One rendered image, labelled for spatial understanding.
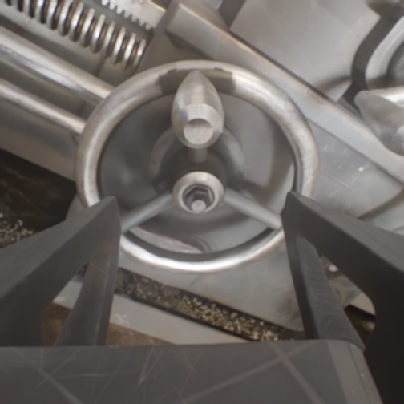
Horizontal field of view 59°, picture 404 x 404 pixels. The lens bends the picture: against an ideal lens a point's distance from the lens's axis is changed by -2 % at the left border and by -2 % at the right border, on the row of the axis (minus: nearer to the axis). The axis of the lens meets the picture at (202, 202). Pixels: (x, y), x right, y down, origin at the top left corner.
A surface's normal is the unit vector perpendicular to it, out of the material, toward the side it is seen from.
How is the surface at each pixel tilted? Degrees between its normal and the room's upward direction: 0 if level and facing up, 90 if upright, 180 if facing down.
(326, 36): 90
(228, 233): 90
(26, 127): 90
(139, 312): 90
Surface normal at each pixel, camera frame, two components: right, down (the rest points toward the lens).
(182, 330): 0.03, 0.57
